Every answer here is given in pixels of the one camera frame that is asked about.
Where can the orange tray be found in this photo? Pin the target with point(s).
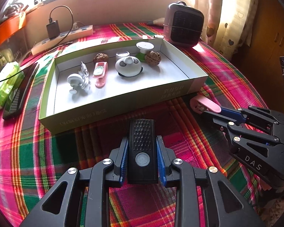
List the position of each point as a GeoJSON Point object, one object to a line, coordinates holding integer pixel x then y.
{"type": "Point", "coordinates": [11, 26]}

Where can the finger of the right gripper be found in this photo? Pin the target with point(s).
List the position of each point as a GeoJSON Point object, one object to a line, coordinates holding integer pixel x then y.
{"type": "Point", "coordinates": [259, 118]}
{"type": "Point", "coordinates": [228, 126]}

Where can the heart pattern curtain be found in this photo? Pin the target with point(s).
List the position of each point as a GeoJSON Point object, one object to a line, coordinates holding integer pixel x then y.
{"type": "Point", "coordinates": [227, 24]}

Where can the pink case mint insert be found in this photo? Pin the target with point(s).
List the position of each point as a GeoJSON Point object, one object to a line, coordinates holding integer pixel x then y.
{"type": "Point", "coordinates": [100, 73]}

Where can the black charger adapter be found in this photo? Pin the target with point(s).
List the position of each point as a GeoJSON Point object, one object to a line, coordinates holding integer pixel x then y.
{"type": "Point", "coordinates": [53, 29]}

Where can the green white cardboard tray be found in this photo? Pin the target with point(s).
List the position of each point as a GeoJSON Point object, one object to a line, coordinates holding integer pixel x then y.
{"type": "Point", "coordinates": [60, 110]}

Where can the beige pouch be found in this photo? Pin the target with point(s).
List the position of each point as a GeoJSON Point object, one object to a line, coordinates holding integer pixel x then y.
{"type": "Point", "coordinates": [157, 22]}

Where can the clear round candle jar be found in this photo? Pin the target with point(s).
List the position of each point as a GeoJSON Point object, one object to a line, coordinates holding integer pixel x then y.
{"type": "Point", "coordinates": [122, 54]}

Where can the white plug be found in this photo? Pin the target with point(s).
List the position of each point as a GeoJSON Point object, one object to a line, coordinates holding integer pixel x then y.
{"type": "Point", "coordinates": [77, 25]}

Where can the black smartphone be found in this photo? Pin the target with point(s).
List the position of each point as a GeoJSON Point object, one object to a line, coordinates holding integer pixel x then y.
{"type": "Point", "coordinates": [16, 100]}

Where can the green tissue pack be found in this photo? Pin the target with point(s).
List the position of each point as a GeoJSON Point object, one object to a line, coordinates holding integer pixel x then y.
{"type": "Point", "coordinates": [8, 77]}

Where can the white panda dome toy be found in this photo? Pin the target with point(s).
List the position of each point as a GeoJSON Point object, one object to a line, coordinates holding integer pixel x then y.
{"type": "Point", "coordinates": [128, 66]}

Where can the black rectangular remote device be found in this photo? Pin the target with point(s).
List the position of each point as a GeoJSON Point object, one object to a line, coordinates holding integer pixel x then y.
{"type": "Point", "coordinates": [142, 166]}

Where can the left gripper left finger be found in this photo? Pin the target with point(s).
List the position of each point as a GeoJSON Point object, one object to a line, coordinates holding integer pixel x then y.
{"type": "Point", "coordinates": [62, 204]}

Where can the small silver lighter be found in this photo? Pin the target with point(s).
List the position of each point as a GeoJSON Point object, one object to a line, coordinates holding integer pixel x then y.
{"type": "Point", "coordinates": [158, 36]}

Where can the white power strip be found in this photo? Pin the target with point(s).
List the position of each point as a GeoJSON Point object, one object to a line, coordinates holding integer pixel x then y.
{"type": "Point", "coordinates": [61, 39]}

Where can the pink clip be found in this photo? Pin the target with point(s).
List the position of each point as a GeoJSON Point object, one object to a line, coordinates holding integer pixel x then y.
{"type": "Point", "coordinates": [200, 104]}

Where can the brown walnut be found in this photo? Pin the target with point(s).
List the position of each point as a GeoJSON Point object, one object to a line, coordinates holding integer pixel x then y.
{"type": "Point", "coordinates": [153, 58]}
{"type": "Point", "coordinates": [100, 57]}

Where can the pink black portable heater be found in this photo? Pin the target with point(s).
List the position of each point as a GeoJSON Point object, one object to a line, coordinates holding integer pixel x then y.
{"type": "Point", "coordinates": [183, 25]}

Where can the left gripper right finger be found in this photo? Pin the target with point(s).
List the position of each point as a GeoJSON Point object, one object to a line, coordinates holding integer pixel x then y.
{"type": "Point", "coordinates": [223, 205]}

